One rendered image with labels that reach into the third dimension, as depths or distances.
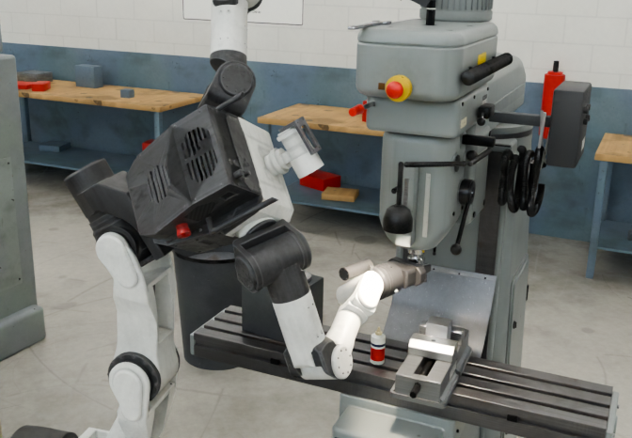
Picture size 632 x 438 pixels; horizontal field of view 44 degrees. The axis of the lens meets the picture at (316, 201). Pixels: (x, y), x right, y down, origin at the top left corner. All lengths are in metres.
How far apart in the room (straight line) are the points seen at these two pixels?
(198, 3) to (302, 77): 1.18
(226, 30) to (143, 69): 5.76
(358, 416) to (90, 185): 0.96
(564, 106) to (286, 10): 4.87
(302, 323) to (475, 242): 0.92
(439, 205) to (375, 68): 0.41
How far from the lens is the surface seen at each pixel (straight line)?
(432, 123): 1.94
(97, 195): 1.95
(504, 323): 2.64
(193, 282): 4.00
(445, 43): 1.82
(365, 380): 2.26
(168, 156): 1.75
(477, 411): 2.20
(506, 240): 2.53
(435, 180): 2.01
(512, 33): 6.28
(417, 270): 2.12
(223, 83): 1.84
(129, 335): 2.06
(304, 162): 1.77
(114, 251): 1.94
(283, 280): 1.72
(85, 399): 4.06
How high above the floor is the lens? 2.03
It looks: 17 degrees down
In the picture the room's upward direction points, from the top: 1 degrees clockwise
